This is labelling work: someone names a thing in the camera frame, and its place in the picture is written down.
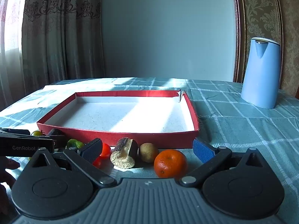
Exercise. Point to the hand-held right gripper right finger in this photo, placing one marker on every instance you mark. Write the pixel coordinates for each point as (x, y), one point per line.
(203, 152)

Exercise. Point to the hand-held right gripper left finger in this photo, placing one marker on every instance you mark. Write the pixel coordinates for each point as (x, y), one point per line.
(93, 150)

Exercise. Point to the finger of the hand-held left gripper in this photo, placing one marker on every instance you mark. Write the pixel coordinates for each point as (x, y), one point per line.
(62, 144)
(16, 131)

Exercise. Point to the green cucumber piece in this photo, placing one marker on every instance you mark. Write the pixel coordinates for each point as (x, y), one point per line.
(74, 143)

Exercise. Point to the red cherry tomato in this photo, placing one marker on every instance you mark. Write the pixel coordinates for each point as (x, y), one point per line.
(106, 149)

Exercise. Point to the round sugarcane piece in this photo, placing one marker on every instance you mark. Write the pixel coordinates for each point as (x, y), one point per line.
(56, 132)

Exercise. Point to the green tomato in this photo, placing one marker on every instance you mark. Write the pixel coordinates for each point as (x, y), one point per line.
(37, 133)

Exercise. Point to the split sugarcane piece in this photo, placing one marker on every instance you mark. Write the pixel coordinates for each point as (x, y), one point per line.
(123, 154)

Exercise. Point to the orange tomato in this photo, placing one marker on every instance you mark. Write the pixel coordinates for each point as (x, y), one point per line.
(170, 163)

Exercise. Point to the red cardboard tray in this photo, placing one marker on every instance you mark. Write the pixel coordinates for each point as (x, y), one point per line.
(116, 119)

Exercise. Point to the brown kiwi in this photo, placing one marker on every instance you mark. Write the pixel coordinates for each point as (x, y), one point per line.
(148, 152)

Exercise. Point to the person's left hand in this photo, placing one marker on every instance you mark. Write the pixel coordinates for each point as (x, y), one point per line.
(10, 164)

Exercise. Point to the teal plaid tablecloth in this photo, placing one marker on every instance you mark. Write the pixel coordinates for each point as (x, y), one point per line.
(245, 133)

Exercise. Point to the blue electric kettle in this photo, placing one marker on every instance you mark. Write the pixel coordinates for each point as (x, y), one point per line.
(259, 79)

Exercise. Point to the sheer white curtain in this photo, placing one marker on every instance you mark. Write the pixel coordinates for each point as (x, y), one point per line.
(9, 39)

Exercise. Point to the grey patterned curtain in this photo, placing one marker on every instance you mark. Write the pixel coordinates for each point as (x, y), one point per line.
(58, 39)

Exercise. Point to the brown framed damask wall panel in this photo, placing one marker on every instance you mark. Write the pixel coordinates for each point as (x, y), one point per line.
(259, 9)

